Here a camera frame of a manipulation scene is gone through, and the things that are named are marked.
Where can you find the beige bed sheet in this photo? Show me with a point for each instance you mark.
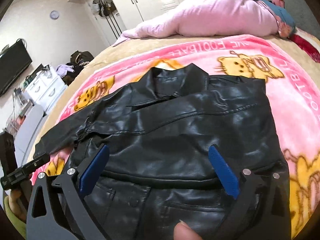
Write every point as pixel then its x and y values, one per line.
pixel 120 52

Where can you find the blue patterned pillow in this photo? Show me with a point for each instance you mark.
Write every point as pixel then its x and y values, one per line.
pixel 282 15

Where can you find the person's left forearm green sleeve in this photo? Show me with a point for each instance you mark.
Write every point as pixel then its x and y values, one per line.
pixel 12 223

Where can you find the lavender cloth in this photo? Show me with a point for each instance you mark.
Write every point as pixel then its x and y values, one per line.
pixel 64 70

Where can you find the black television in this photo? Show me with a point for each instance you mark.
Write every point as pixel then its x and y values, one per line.
pixel 12 65

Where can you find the white door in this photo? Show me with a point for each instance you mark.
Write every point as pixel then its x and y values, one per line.
pixel 100 27

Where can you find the person's right hand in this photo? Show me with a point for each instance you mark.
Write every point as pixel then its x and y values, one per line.
pixel 186 232

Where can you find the pale grey furniture piece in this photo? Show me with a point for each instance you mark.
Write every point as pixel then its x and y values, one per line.
pixel 31 127

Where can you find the dark olive bag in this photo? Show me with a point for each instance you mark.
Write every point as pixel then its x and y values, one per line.
pixel 80 60

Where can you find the pink quilt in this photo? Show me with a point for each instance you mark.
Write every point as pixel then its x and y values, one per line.
pixel 212 15

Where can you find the round wall clock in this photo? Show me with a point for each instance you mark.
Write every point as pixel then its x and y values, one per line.
pixel 54 15

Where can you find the white drawer cabinet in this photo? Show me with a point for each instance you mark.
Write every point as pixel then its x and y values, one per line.
pixel 45 87

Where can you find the dark red cloth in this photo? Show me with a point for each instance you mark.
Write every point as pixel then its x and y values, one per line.
pixel 305 45

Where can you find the person's left hand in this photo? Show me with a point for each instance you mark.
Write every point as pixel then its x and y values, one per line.
pixel 13 200

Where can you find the black leather jacket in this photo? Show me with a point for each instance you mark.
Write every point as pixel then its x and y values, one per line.
pixel 162 130

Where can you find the pink printed blanket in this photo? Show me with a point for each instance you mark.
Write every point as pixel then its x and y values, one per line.
pixel 287 105

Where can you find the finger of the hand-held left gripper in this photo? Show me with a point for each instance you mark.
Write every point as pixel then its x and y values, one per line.
pixel 35 163

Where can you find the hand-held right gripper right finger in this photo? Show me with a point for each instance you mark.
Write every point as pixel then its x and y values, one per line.
pixel 223 172

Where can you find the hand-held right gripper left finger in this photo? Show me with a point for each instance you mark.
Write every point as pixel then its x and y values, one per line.
pixel 93 170

